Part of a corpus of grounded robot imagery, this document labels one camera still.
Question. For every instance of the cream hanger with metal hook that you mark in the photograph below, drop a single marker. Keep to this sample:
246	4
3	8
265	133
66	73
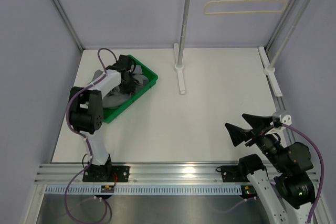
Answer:
234	7

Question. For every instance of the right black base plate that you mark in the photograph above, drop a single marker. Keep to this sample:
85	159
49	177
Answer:
233	173

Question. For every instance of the grey button-up shirt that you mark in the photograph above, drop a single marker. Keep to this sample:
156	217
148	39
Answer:
119	87

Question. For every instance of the white slotted cable duct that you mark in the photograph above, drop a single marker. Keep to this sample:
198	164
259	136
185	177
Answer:
152	190

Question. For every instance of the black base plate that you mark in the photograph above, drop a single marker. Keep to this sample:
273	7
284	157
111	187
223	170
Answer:
233	173
120	173

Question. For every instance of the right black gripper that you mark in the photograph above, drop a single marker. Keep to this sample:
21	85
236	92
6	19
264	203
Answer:
238	134

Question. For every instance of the aluminium frame post right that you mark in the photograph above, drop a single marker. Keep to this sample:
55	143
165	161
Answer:
285	16

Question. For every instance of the metal clothes rack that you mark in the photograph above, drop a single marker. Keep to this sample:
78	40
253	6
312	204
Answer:
269	65

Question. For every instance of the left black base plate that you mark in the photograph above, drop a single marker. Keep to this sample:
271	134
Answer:
120	173

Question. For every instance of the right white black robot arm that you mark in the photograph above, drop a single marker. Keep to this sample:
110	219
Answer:
290	199

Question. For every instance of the aluminium mounting rail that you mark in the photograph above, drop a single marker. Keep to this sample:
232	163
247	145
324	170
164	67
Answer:
140	173

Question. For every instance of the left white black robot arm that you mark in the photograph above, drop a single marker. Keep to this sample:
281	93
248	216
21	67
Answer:
84	115

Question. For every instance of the aluminium frame post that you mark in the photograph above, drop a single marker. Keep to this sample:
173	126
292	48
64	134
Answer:
66	21
285	16

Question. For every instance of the green plastic tray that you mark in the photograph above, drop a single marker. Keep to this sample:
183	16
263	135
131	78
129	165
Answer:
150	78

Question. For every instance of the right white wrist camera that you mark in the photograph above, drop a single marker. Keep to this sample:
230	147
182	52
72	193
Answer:
281	117

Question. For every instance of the aluminium frame post left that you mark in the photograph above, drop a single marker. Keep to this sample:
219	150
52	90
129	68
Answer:
66	21

